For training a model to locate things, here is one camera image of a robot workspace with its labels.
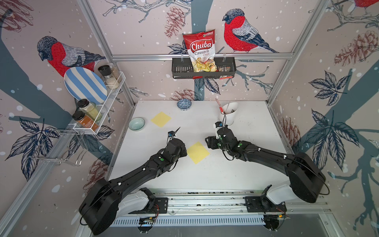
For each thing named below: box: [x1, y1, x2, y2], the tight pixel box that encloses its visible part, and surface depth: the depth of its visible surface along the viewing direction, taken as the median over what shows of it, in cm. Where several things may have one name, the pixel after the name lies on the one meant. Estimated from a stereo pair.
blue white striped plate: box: [63, 66, 108, 105], surface depth 73 cm
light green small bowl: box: [128, 117, 146, 131], surface depth 106 cm
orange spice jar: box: [72, 110, 100, 132], surface depth 63 cm
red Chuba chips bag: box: [182, 29, 218, 73], surface depth 83 cm
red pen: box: [215, 97, 225, 114], surface depth 106 cm
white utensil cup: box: [219, 102, 239, 126], surface depth 106 cm
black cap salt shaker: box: [97, 64, 120, 90], surface depth 83 cm
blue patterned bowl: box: [176, 98, 192, 111], surface depth 120 cm
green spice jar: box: [76, 98, 103, 122], surface depth 67 cm
